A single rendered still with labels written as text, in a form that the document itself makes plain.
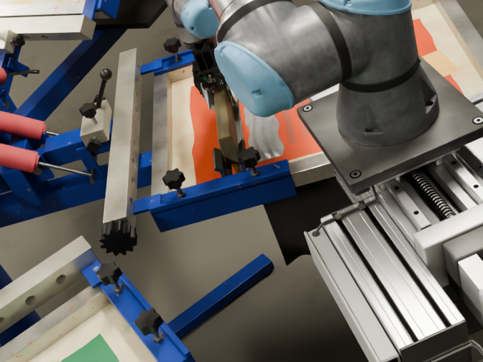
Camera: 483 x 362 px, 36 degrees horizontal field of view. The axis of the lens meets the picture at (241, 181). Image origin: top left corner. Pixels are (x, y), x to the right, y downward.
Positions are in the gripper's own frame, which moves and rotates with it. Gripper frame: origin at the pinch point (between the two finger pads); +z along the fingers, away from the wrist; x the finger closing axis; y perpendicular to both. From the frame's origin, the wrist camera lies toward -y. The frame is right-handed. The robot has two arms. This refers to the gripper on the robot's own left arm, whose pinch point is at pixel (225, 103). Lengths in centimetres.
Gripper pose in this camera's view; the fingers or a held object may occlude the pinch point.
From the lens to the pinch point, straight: 173.0
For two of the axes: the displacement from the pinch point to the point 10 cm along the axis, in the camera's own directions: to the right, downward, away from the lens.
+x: 9.6, -2.7, -1.2
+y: 0.8, 6.3, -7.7
